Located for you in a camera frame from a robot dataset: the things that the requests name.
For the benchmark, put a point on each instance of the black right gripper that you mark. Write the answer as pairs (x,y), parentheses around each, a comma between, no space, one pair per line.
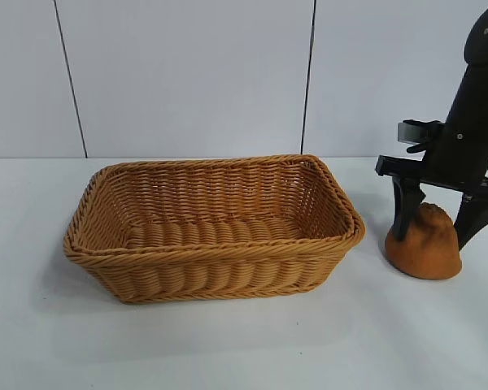
(471,154)

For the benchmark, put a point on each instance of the brown lumpy bread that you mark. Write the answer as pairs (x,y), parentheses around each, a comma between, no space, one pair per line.
(427,252)

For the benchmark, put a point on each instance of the woven tan wicker basket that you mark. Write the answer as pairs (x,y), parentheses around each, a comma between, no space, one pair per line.
(211,264)

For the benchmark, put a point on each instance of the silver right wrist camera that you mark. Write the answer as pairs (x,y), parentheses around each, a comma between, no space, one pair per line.
(415,132)

